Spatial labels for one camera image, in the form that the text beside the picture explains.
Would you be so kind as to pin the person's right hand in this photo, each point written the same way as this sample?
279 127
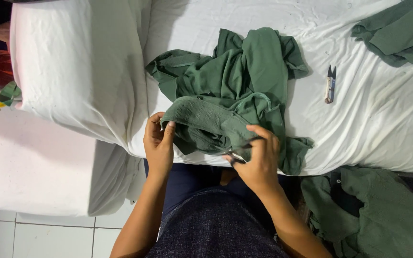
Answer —
260 161

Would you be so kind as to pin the black thread snips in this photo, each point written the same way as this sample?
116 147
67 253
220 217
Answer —
238 152

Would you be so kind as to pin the person's left hand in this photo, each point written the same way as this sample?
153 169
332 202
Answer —
158 150

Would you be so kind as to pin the heap of green garments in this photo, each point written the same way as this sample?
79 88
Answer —
371 215

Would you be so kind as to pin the green garment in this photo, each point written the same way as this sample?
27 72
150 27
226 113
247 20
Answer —
400 34
228 96

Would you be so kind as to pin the person's dark tweed top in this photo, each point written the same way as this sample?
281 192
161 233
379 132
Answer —
217 229

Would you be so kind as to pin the folded green garment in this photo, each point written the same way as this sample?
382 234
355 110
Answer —
400 34

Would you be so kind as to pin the person's navy trousers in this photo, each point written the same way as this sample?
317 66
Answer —
192 182

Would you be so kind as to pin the green fabric scrap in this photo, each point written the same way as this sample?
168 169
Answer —
9 93

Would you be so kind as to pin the white bed sheet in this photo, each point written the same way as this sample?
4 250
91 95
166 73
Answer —
228 89

